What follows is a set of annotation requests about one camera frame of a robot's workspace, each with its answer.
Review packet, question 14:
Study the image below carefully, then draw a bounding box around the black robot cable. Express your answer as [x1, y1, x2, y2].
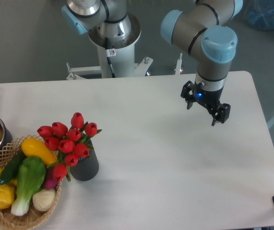
[104, 37, 116, 78]

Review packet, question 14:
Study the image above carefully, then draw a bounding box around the yellow squash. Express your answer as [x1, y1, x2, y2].
[21, 138, 57, 166]

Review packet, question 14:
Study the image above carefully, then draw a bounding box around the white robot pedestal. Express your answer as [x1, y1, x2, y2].
[67, 13, 153, 80]

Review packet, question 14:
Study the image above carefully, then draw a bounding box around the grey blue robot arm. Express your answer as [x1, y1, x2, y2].
[61, 0, 243, 123]

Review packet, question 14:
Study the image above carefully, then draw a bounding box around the purple radish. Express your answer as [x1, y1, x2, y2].
[43, 168, 58, 189]

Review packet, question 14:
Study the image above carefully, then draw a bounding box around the white garlic bulb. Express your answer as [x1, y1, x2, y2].
[32, 189, 56, 211]

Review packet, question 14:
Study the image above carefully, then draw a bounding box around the dark grey ribbed vase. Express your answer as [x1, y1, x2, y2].
[70, 140, 99, 181]

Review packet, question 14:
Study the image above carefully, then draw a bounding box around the green bok choy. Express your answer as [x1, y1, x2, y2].
[11, 156, 46, 216]

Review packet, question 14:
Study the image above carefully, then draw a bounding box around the green cucumber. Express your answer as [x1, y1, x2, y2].
[0, 149, 26, 185]

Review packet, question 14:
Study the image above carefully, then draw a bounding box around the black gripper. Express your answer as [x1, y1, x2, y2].
[181, 81, 231, 126]

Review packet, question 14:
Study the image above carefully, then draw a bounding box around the red tulip bouquet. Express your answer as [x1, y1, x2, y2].
[37, 112, 102, 181]

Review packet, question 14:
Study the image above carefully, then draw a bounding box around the woven wicker basket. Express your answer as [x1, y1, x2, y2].
[0, 135, 62, 230]

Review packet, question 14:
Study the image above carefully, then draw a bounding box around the blue plastic bag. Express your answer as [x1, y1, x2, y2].
[244, 0, 274, 31]

